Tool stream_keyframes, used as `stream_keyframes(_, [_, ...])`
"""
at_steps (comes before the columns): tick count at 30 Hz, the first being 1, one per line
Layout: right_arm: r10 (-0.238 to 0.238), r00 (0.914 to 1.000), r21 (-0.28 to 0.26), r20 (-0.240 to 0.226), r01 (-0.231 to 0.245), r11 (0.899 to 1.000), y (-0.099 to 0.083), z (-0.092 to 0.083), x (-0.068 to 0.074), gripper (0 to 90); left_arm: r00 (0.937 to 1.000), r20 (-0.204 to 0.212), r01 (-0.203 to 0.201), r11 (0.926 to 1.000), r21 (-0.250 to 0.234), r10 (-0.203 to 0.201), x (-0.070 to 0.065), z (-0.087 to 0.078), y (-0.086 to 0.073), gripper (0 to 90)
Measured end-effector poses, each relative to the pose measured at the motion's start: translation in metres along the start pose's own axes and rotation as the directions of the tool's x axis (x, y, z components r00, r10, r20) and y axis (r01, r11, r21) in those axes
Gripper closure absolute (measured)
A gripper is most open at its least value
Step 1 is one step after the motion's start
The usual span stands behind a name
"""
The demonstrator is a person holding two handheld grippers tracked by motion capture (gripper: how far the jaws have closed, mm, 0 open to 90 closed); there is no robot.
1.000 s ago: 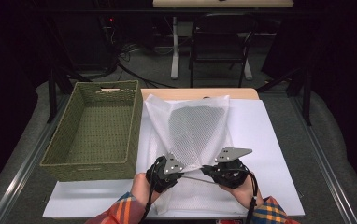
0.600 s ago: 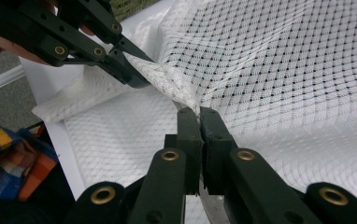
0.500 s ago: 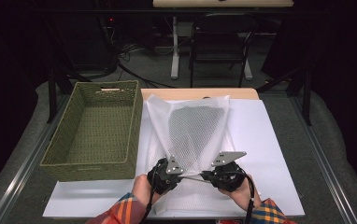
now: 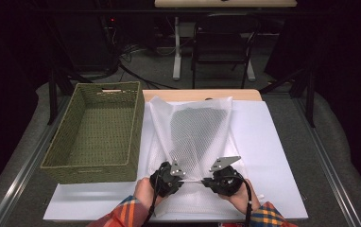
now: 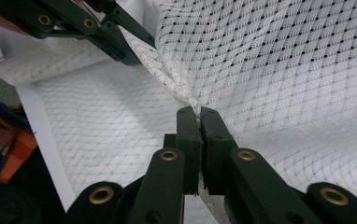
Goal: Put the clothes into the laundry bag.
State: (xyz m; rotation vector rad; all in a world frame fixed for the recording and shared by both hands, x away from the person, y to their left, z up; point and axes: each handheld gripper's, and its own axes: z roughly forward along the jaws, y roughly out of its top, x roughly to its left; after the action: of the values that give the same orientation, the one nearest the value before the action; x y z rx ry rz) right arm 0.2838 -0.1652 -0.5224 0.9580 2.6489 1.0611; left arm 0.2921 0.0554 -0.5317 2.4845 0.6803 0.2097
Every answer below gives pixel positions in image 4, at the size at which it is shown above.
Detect green woven basket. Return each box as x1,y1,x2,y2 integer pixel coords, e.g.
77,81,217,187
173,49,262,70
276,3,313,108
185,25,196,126
40,80,146,184

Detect black equipment rack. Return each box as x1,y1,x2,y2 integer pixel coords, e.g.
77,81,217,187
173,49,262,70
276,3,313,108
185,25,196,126
55,12,120,72

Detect black metal stand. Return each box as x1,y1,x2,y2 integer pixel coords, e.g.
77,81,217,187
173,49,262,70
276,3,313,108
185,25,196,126
47,69,92,126
258,67,316,129

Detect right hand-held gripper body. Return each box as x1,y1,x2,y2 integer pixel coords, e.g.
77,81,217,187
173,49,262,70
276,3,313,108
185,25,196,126
210,155,244,197

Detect person's left hand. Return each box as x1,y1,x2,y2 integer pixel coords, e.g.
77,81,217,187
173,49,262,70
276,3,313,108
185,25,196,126
133,177,163,212

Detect hand-held gripper cable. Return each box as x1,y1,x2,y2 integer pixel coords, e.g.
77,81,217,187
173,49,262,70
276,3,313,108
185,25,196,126
232,174,253,227
142,164,163,227

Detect white mesh laundry bag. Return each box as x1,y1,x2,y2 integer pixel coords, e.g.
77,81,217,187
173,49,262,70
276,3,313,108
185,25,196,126
146,96,249,218

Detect black cloth garment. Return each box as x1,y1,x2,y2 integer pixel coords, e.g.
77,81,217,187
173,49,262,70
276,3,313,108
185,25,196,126
169,107,229,173

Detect left hand-held gripper cable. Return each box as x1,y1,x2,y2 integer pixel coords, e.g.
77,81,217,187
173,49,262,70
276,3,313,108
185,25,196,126
142,164,163,227

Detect white-legged desk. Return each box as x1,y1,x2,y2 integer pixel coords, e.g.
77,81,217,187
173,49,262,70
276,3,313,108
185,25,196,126
154,0,298,82

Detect right hand-held gripper cable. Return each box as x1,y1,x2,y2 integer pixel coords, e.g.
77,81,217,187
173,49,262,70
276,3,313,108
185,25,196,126
232,174,253,227

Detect white board sheet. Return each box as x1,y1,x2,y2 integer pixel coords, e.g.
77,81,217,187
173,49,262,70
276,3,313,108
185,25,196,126
43,99,309,221

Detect person's right hand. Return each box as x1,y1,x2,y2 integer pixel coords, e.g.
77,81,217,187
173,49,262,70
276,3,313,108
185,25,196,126
219,179,262,216

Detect black folding chair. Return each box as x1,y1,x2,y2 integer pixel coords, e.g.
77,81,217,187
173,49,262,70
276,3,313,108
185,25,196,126
191,12,262,90

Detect black floor cables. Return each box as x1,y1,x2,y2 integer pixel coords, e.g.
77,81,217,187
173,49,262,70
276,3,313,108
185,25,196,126
118,44,180,91

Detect aluminium rail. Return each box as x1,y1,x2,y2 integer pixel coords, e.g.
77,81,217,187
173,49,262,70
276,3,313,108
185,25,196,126
0,96,73,227
295,97,361,227

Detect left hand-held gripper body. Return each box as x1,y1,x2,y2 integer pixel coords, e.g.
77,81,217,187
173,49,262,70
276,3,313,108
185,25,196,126
149,158,187,198

